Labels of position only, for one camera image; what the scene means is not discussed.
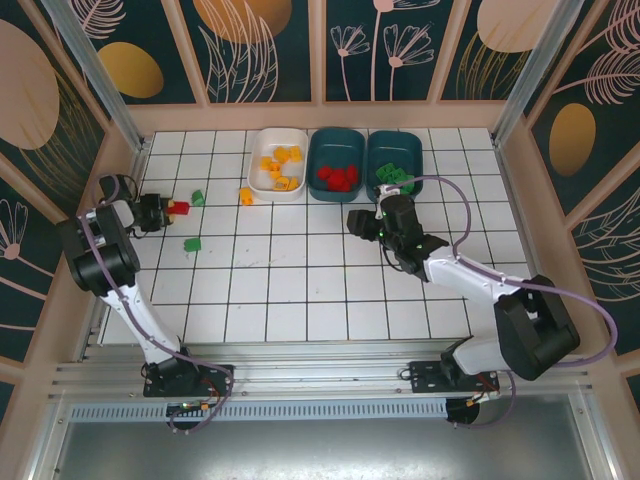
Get teal plastic container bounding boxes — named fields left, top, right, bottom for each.
left=366, top=129, right=425, bottom=207
left=306, top=127, right=369, bottom=204

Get white plastic container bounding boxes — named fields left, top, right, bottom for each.
left=247, top=127, right=310, bottom=203

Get grey metal sheet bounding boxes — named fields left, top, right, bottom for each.
left=27, top=394, right=619, bottom=480

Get aluminium side rail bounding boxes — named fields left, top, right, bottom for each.
left=492, top=139, right=571, bottom=359
left=74, top=142, right=151, bottom=364

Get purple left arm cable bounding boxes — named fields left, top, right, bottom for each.
left=79, top=173, right=239, bottom=436

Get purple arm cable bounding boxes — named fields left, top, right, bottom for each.
left=79, top=173, right=239, bottom=436
left=384, top=174, right=619, bottom=431

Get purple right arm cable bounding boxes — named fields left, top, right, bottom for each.
left=384, top=174, right=619, bottom=431

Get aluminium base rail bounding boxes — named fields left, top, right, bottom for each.
left=47, top=337, right=594, bottom=401

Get aluminium corner post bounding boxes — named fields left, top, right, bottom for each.
left=491, top=0, right=601, bottom=149
left=39, top=0, right=151, bottom=154

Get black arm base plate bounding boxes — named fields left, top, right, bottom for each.
left=407, top=359, right=501, bottom=396
left=143, top=363, right=236, bottom=399

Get power wires with yellow connector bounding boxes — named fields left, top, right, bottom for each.
left=167, top=382, right=224, bottom=416
left=467, top=372, right=501, bottom=407

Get slotted grey cable duct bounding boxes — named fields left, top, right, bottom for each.
left=67, top=399, right=449, bottom=421

